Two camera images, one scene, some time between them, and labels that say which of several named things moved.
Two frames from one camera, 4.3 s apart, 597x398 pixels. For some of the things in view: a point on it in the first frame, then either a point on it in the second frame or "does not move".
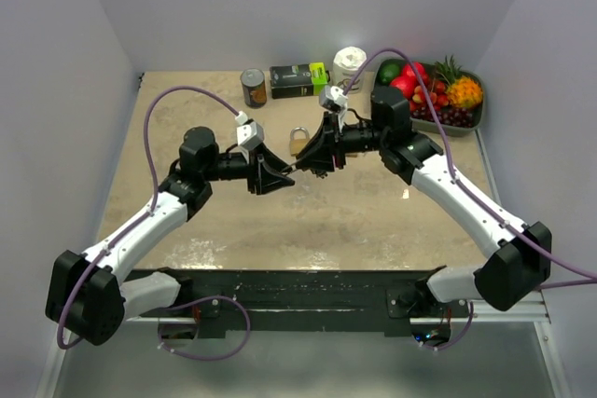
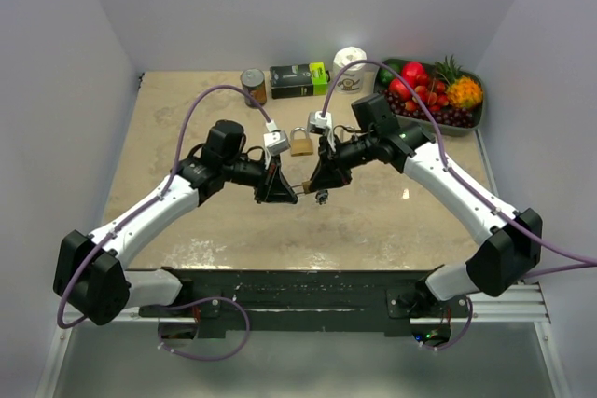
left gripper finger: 273,182 to 288,197
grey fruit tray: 434,126 does not move
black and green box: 294,80 does not move
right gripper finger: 319,164 to 330,177
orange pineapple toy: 461,90 does not move
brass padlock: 298,138 does not move
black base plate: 290,299 does not move
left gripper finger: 272,160 to 288,193
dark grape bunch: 461,116 does not move
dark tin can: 254,87 does not move
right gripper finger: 324,127 to 323,171
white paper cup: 346,64 does not move
